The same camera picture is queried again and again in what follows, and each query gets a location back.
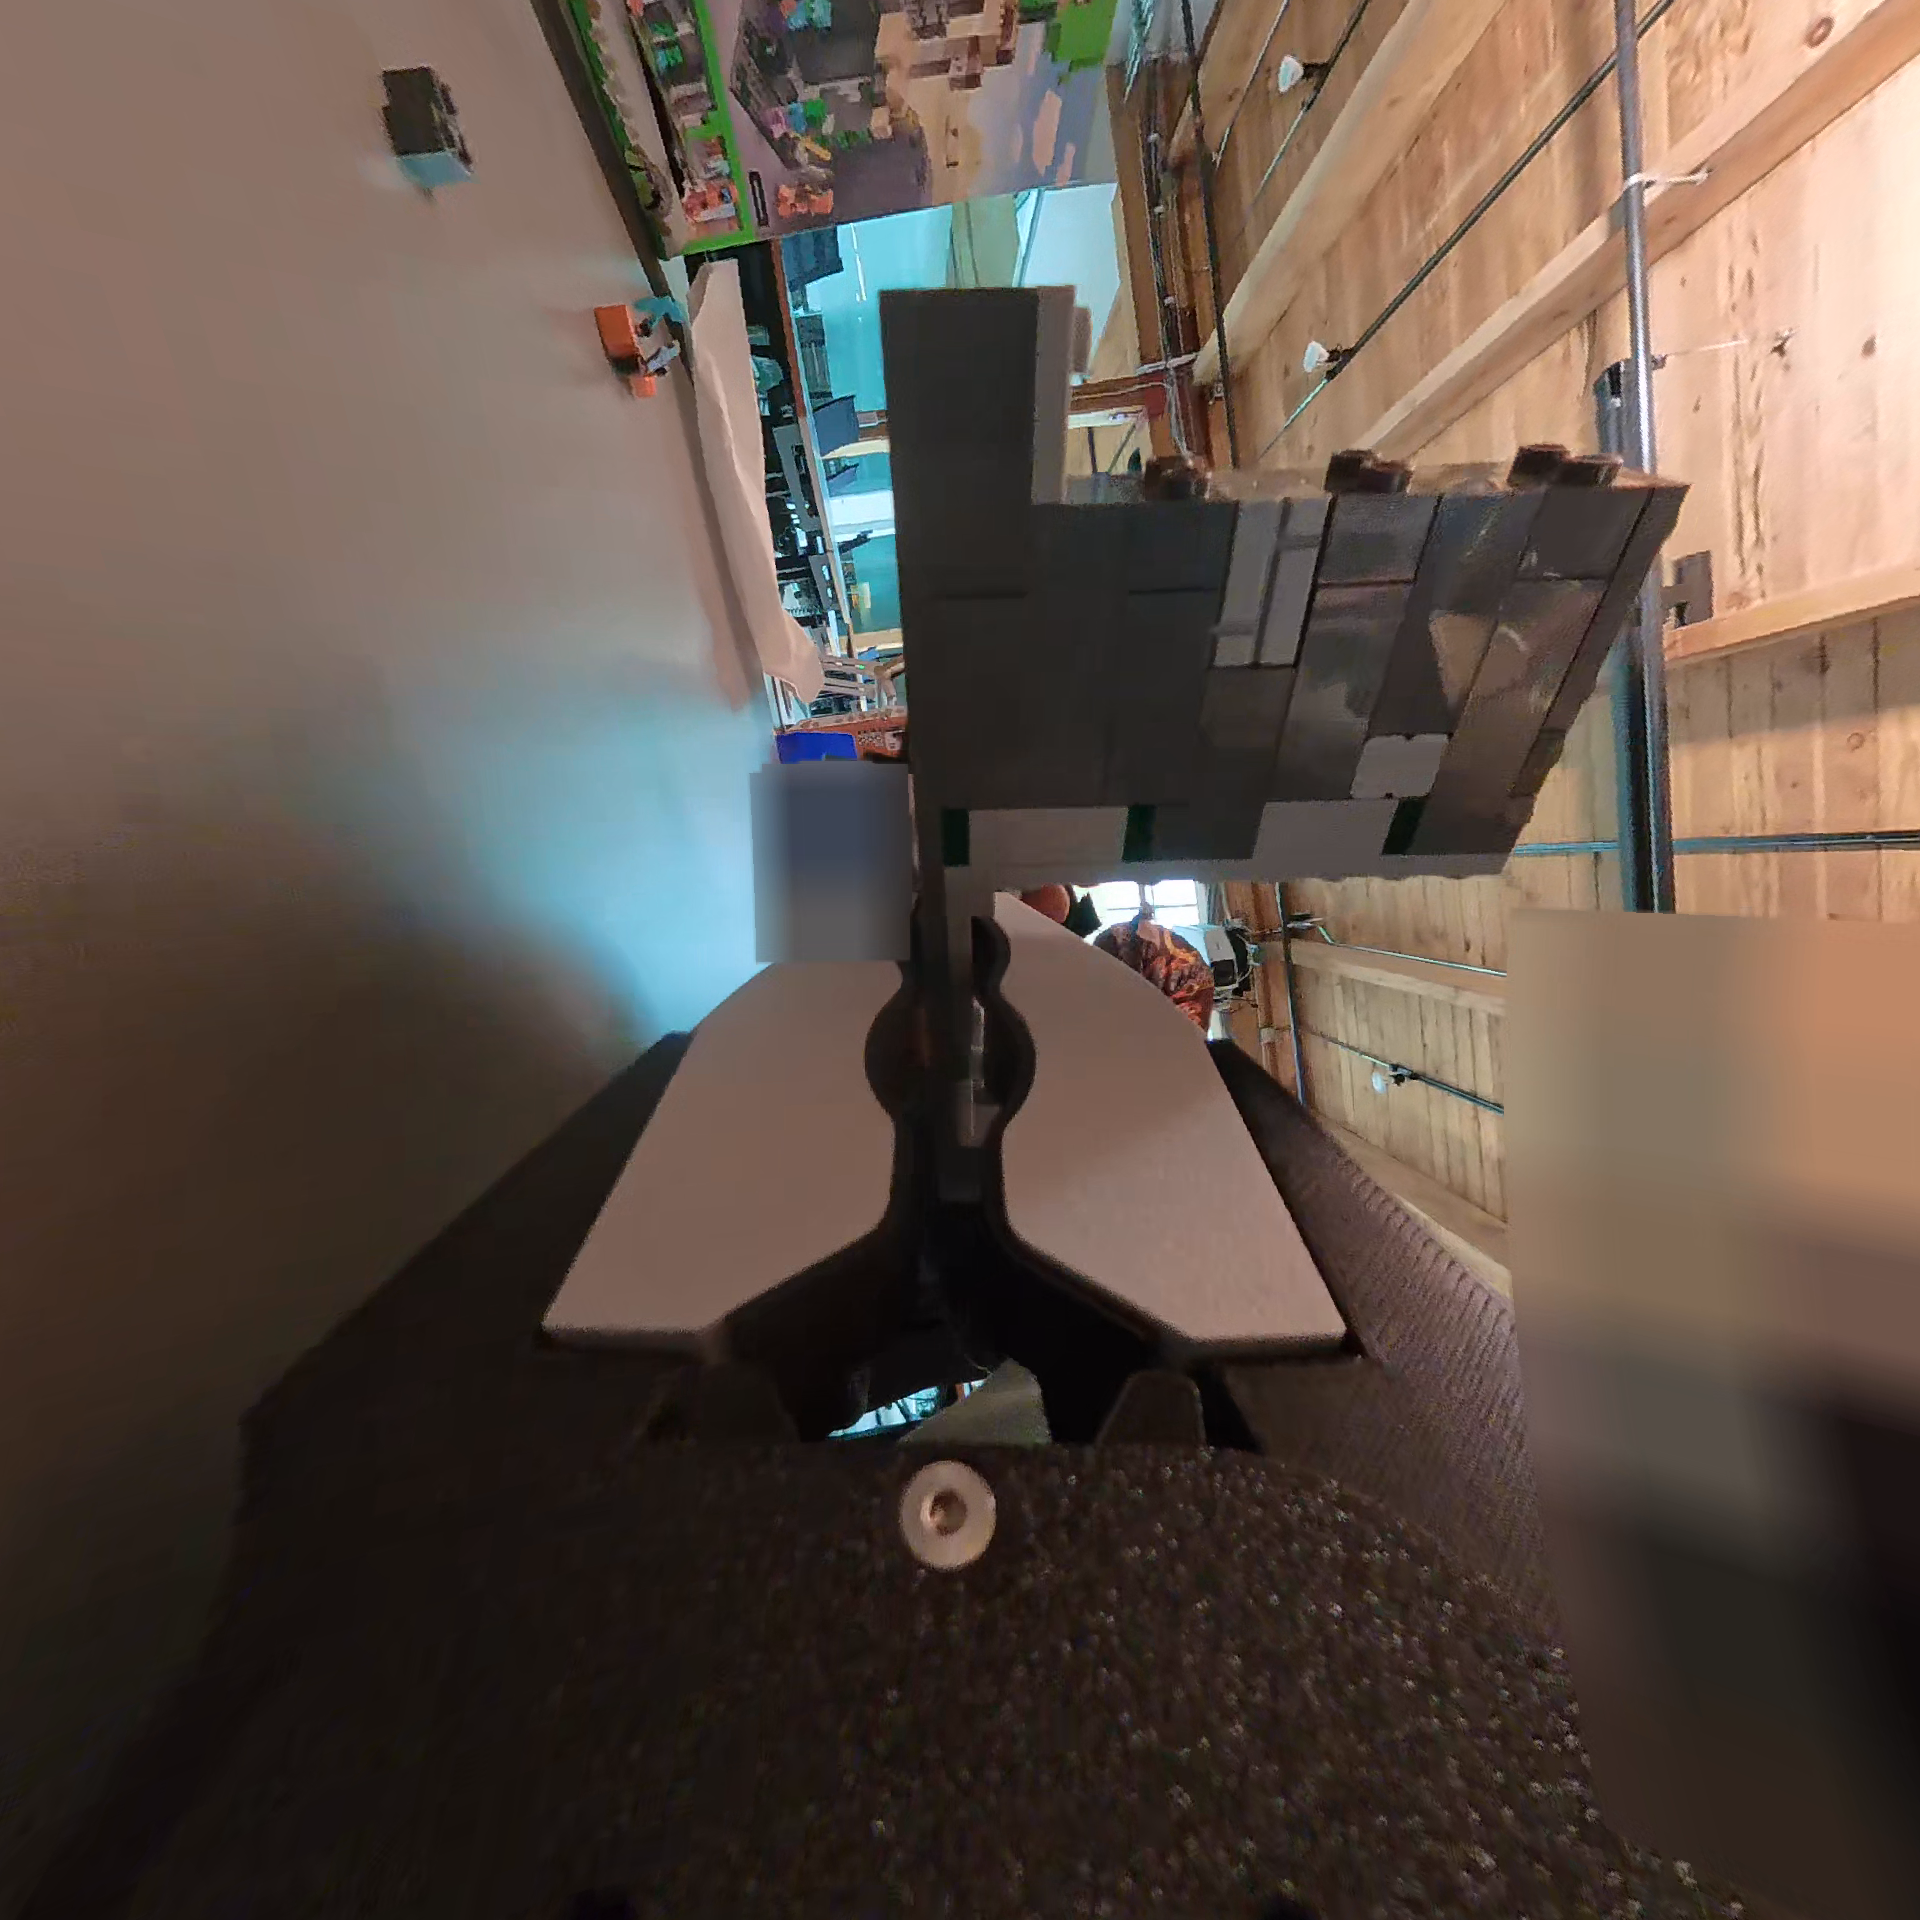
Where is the grey desk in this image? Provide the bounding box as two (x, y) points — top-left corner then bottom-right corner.
(0, 0), (918, 1863)

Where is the green toy set box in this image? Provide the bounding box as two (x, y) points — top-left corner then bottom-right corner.
(561, 0), (1162, 258)

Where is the white paper bag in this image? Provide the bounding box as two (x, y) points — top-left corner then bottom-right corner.
(682, 257), (830, 712)

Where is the grey brick tower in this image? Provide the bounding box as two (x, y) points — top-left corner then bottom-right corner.
(876, 283), (1692, 883)

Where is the small toy minifigure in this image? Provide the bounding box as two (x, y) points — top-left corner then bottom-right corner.
(588, 290), (692, 400)

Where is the small grey corner brick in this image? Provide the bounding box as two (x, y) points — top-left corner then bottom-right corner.
(378, 66), (480, 194)

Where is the metal ceiling pipe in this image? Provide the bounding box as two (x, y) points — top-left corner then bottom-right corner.
(1593, 0), (1680, 912)

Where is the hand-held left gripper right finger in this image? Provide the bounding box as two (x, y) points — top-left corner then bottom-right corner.
(972, 889), (1350, 1441)

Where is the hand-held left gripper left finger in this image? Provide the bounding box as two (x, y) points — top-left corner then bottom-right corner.
(540, 961), (921, 1437)

